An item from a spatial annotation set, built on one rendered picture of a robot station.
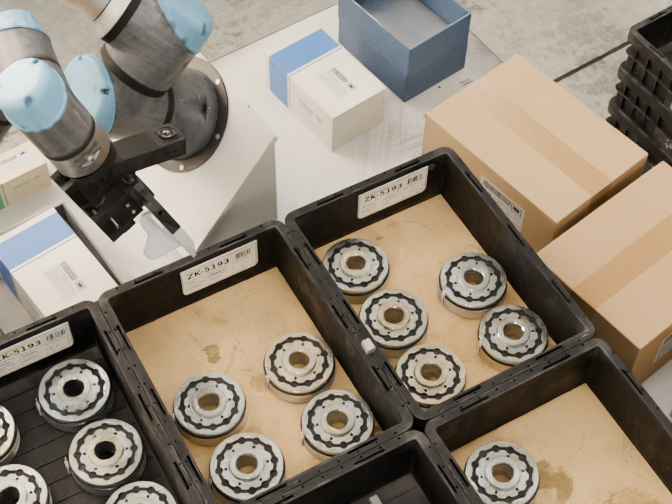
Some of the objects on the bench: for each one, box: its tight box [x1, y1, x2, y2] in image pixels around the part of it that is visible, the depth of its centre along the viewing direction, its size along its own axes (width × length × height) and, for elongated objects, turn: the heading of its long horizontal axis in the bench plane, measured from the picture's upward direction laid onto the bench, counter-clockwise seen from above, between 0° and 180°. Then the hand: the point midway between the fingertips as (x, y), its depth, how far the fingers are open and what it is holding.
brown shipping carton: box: [422, 53, 648, 253], centre depth 214 cm, size 30×22×16 cm
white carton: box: [0, 207, 118, 321], centre depth 202 cm, size 20×12×9 cm, turn 38°
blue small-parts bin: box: [338, 19, 468, 102], centre depth 237 cm, size 20×15×7 cm
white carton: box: [265, 25, 386, 152], centre depth 228 cm, size 20×12×9 cm, turn 37°
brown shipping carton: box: [537, 161, 672, 384], centre depth 200 cm, size 30×22×16 cm
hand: (168, 223), depth 171 cm, fingers open, 14 cm apart
